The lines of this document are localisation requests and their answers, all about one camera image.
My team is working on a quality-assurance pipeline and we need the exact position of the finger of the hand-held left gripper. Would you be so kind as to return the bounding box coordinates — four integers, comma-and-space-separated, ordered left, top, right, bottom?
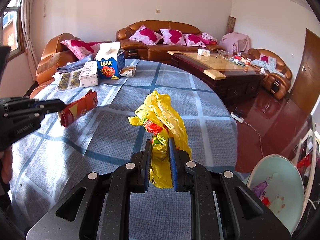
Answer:
2, 99, 66, 120
0, 96, 42, 108

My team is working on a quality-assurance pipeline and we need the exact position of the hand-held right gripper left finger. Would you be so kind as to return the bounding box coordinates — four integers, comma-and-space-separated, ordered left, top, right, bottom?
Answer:
26, 138, 153, 240

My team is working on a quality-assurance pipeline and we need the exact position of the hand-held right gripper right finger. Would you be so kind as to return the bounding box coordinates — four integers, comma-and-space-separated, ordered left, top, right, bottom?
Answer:
168, 137, 292, 240

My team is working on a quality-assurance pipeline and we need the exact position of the red paper packet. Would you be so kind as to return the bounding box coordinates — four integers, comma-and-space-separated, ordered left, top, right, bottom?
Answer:
57, 91, 98, 128

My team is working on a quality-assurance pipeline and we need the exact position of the yellow plastic bag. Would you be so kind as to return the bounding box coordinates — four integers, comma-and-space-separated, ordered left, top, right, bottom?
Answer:
127, 89, 192, 189

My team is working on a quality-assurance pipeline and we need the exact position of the light blue enamel basin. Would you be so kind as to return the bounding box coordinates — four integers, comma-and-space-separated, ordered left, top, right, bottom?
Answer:
246, 154, 306, 235

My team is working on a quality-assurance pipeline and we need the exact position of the person's left forearm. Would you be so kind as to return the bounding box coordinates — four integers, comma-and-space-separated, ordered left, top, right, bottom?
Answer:
0, 147, 13, 205

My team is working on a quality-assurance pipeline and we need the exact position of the yellow sachet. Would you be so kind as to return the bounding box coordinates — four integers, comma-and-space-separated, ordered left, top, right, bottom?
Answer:
69, 70, 82, 88
56, 72, 72, 90

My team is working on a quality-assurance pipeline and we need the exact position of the blue white folded cloth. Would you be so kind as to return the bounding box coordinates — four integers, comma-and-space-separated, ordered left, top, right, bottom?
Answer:
56, 60, 87, 73

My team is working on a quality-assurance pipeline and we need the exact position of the white carton box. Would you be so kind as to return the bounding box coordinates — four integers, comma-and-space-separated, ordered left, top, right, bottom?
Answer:
79, 61, 98, 88

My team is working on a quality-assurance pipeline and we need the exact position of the brown armchair near window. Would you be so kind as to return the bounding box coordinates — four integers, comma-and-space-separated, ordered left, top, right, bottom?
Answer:
29, 33, 100, 98

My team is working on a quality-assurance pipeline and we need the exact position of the blue checked tablecloth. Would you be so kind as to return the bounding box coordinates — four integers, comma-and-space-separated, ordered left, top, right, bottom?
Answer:
11, 59, 238, 240

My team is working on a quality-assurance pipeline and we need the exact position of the blue milk carton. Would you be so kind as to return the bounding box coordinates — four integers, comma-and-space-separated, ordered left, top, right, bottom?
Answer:
96, 42, 125, 80

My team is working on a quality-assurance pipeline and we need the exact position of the beige curtain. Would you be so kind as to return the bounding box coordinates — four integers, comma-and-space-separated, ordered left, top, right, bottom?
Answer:
21, 0, 48, 82

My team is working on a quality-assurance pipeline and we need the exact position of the window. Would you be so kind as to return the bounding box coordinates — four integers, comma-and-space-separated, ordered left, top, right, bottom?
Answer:
0, 0, 25, 58

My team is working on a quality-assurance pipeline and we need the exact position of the white power strip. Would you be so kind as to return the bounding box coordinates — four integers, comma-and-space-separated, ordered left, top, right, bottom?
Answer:
230, 109, 244, 123

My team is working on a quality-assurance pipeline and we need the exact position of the small white picture box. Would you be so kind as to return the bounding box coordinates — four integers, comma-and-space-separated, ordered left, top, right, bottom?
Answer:
119, 65, 137, 77

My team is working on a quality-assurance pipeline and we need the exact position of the purple wrapper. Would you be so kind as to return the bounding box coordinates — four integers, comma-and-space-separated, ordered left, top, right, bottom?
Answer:
251, 181, 269, 197

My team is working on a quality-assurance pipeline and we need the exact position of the dark wooden coffee table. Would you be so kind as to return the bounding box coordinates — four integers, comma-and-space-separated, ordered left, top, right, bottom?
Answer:
167, 50, 266, 108

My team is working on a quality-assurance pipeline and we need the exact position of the long orange leather sofa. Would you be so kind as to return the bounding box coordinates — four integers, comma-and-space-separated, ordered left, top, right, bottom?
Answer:
115, 20, 225, 62

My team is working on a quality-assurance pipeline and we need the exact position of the pink folded blanket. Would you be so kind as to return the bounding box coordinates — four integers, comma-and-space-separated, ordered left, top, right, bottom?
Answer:
201, 32, 218, 46

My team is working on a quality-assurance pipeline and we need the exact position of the white television stand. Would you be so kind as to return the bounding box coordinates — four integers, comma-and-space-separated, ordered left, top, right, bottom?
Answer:
291, 122, 320, 170

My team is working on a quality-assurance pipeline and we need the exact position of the pink cloth covered chair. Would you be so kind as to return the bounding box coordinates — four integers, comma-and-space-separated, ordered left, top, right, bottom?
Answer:
219, 32, 250, 53

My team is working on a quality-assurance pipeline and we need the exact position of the light blue cloth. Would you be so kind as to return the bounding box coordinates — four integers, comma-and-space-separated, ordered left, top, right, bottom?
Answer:
250, 57, 287, 78

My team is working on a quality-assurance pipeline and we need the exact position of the orange leather armchair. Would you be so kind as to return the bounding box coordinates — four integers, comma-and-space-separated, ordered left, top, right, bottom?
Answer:
247, 48, 293, 100

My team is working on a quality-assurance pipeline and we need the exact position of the tall patterned vase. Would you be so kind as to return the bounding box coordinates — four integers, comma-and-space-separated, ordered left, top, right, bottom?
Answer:
226, 16, 237, 34

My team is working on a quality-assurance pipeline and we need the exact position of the brown wooden door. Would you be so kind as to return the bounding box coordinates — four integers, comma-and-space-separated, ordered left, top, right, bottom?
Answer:
290, 28, 320, 115

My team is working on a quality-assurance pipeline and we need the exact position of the white floor cable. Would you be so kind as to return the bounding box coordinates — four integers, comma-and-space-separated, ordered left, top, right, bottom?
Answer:
242, 120, 265, 157

